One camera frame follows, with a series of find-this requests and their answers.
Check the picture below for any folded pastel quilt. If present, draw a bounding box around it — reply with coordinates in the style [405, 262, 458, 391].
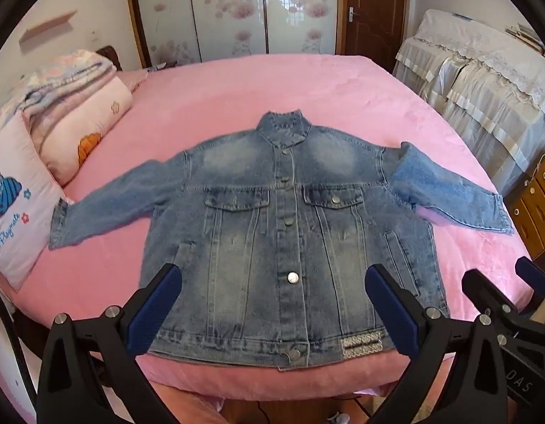
[0, 48, 118, 142]

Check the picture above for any black cable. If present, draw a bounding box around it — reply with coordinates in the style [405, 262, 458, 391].
[0, 269, 39, 424]

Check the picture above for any lace covered furniture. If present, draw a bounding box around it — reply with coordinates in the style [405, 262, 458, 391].
[393, 9, 545, 195]

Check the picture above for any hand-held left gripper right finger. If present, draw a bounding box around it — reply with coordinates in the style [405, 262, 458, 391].
[364, 264, 520, 424]

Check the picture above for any wooden wall shelf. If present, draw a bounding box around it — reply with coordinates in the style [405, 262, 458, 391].
[18, 11, 76, 47]

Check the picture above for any pink frilled pillow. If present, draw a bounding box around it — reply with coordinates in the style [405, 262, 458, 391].
[118, 68, 150, 94]

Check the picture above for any pink cartoon pillow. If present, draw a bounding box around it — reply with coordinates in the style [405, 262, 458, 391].
[23, 75, 134, 186]

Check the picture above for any dark wooden headboard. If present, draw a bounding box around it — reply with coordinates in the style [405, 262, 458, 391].
[96, 45, 123, 73]

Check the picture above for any white printed pillow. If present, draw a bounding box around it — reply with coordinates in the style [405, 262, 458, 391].
[0, 119, 74, 292]

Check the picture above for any blue denim jacket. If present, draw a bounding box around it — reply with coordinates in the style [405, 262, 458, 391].
[48, 110, 515, 369]

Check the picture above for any brown wooden door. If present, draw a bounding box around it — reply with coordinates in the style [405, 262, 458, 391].
[336, 0, 410, 73]

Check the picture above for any light wooden cabinet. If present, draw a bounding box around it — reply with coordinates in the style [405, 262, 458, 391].
[506, 152, 545, 259]

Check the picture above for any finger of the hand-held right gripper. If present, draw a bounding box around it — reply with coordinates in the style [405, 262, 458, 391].
[515, 256, 545, 303]
[461, 269, 527, 332]

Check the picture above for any stack of thin books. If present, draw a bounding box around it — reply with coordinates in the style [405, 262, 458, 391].
[504, 22, 545, 54]

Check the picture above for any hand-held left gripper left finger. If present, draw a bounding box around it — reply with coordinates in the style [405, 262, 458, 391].
[36, 263, 182, 424]

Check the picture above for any floral sliding door wardrobe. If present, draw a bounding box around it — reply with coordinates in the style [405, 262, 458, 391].
[124, 0, 344, 69]

